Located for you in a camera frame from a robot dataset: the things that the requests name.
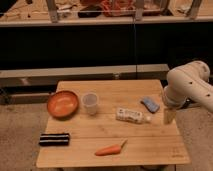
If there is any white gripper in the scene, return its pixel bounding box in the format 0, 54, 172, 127
162, 86, 186, 124

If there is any white labelled plastic bottle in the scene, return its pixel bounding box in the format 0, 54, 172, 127
116, 108, 151, 124

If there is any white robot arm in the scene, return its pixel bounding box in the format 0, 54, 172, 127
162, 61, 213, 124

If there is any blue sponge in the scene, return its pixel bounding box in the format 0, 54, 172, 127
141, 97, 160, 113

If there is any orange carrot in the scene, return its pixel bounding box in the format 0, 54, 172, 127
95, 140, 127, 156

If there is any clear plastic cup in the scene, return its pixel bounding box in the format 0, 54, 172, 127
81, 92, 98, 115

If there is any orange bowl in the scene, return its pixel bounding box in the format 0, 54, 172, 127
47, 91, 79, 118

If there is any red item on shelf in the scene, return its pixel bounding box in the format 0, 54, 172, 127
101, 0, 135, 17

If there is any black white striped cloth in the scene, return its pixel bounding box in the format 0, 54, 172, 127
39, 133, 70, 146

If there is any black item on shelf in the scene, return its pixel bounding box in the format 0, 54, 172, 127
78, 5, 102, 18

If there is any thin vertical cable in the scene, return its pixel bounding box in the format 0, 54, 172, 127
132, 15, 139, 80

